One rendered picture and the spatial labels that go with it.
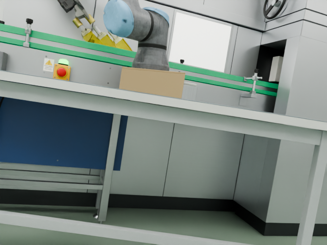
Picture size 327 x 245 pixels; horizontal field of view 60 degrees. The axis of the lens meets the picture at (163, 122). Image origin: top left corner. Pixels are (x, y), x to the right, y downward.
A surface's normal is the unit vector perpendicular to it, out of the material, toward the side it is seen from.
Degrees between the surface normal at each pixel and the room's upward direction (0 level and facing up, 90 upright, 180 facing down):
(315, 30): 90
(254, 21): 90
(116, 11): 101
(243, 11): 90
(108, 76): 90
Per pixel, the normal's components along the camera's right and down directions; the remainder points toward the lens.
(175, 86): 0.04, 0.07
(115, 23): -0.63, 0.14
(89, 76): 0.30, 0.11
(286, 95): -0.94, -0.13
